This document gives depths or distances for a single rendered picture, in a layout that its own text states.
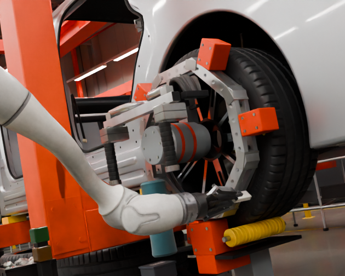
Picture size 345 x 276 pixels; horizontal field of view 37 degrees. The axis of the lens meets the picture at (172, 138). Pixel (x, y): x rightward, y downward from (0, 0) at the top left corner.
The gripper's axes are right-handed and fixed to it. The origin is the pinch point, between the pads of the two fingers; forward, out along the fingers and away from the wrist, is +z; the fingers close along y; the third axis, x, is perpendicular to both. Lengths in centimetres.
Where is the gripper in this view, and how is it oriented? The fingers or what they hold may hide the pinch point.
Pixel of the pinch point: (240, 196)
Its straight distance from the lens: 161.8
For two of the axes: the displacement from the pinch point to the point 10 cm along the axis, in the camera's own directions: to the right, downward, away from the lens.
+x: -5.4, -5.6, 6.3
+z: 7.9, -0.8, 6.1
